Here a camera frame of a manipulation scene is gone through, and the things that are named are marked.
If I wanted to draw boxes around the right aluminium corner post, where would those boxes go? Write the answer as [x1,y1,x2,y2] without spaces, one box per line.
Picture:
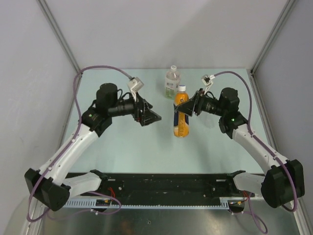
[250,0,298,75]

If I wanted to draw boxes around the green label tea bottle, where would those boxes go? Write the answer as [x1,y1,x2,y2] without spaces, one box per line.
[165,65,181,98]

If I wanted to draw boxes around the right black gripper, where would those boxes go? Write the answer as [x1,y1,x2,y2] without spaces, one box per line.
[175,88,226,117]

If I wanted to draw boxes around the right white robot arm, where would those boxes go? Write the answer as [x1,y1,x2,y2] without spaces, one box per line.
[174,88,305,208]

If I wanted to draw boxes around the white slotted cable duct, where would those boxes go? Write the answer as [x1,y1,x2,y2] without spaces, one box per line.
[63,197,239,210]

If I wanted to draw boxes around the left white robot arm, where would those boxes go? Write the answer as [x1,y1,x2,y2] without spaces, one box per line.
[24,83,161,212]

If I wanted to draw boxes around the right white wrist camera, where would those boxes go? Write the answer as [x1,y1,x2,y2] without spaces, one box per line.
[201,74,215,94]

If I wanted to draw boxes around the clear plastic bottle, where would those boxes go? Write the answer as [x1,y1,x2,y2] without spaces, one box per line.
[204,115,218,129]

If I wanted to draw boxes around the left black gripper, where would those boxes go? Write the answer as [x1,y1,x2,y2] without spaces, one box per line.
[109,90,161,126]

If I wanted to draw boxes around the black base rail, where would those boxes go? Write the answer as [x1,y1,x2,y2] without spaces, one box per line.
[66,171,266,205]

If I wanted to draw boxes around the orange milk tea bottle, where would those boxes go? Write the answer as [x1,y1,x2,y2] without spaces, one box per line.
[173,85,189,138]

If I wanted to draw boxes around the left aluminium corner post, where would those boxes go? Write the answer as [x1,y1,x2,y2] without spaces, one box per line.
[36,0,80,72]

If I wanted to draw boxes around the aluminium corner post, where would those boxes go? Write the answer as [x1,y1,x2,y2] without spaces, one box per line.
[36,0,80,72]
[250,0,298,75]

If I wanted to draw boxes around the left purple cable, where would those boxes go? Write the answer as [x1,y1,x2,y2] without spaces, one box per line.
[26,65,134,223]

